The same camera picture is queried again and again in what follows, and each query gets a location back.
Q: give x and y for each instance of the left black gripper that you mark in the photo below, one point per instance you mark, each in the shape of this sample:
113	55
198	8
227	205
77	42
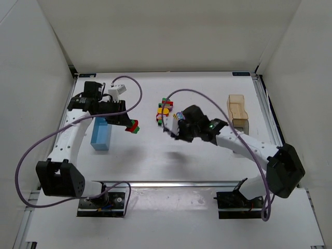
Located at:
117	112

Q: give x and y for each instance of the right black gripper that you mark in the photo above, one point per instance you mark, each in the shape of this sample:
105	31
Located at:
182	130

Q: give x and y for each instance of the red green lego stack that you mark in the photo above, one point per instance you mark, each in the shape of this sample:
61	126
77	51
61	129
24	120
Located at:
134	128
166	103

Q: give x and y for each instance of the yellow red flower lego stack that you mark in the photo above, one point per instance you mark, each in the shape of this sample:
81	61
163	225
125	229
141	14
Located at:
161	113

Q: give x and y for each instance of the yellow purple green lego stack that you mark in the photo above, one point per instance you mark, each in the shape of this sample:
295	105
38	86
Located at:
179	116

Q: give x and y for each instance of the red green top lego stack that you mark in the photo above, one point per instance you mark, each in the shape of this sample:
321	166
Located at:
166	103

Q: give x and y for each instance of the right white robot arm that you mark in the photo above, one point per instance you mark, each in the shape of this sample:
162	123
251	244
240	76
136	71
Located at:
281	167

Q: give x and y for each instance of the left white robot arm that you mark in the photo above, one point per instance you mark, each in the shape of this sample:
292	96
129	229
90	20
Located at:
59	175

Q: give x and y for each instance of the blue container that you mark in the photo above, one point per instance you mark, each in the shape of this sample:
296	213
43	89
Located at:
101	133

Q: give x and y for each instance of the orange translucent container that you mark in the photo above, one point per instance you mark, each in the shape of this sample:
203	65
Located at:
236	107

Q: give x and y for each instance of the grey translucent container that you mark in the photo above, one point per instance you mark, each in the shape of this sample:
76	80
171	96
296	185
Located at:
241	125

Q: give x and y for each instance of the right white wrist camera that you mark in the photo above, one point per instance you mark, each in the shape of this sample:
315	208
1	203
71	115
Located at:
171	127

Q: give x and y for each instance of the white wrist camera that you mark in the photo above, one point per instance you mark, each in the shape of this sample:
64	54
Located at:
115	91
171	127

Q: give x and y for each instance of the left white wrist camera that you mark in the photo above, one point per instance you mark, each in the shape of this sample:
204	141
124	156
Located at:
115	91

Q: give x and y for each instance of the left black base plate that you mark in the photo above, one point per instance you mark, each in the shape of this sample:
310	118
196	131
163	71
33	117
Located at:
111	205

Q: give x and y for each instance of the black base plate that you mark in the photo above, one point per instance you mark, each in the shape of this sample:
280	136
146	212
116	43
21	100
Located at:
232	207
111	205

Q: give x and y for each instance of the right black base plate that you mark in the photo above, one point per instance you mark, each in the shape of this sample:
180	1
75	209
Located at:
232	207

